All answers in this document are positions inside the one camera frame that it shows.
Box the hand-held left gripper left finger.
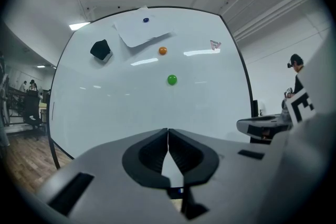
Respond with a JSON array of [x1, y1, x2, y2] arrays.
[[36, 127, 180, 224]]

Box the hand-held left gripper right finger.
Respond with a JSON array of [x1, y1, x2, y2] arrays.
[[167, 127, 302, 224]]

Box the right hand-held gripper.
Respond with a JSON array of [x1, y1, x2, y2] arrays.
[[236, 30, 336, 192]]

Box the black whiteboard eraser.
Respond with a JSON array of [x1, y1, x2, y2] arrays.
[[90, 39, 113, 62]]

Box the black computer monitor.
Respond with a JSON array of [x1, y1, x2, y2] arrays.
[[251, 99, 259, 118]]

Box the black office chair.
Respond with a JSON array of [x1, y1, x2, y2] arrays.
[[23, 89, 44, 140]]

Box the white ceiling pipes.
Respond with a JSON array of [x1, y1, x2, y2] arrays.
[[232, 0, 320, 41]]

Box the white paper sheet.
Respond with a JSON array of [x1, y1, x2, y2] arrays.
[[113, 5, 176, 48]]

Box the rectangular ceiling light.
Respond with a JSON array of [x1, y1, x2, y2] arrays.
[[68, 22, 91, 31]]

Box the white whiteboard with black frame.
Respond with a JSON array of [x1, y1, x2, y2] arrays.
[[48, 6, 255, 170]]

